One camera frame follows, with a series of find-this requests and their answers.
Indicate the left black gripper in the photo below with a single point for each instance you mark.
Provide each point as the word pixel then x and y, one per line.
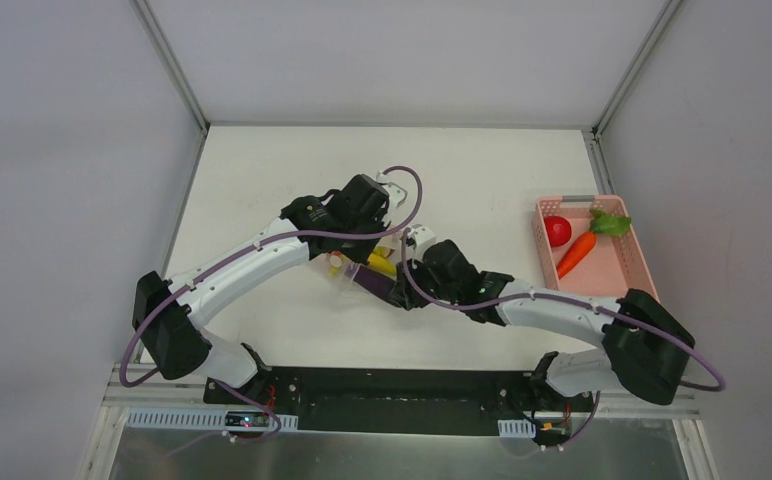
pixel 365 234

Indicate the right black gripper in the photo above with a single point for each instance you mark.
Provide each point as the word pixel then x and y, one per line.
pixel 416 288

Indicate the purple toy eggplant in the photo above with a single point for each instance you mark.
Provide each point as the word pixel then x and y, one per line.
pixel 379 285

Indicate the polka dot zip bag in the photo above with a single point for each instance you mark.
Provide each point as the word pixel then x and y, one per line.
pixel 337 265

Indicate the red toy tomato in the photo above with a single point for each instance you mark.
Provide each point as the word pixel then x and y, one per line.
pixel 558 229

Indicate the orange toy carrot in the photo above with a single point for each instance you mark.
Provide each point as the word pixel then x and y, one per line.
pixel 601 224

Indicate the yellow toy banana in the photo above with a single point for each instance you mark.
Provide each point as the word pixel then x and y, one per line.
pixel 381 264

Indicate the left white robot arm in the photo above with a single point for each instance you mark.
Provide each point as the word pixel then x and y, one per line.
pixel 171 316

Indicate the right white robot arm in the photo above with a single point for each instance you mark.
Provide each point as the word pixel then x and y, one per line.
pixel 634 342

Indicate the pink plastic basket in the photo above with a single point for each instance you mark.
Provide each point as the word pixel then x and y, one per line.
pixel 613 266

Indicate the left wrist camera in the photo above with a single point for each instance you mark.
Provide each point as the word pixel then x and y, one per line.
pixel 396 194

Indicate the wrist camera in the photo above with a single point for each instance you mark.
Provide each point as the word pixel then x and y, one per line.
pixel 417 240
pixel 396 194

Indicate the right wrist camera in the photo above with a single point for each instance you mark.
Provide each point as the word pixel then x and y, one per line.
pixel 417 240

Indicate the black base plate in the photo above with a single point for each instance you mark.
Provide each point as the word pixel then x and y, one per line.
pixel 415 402

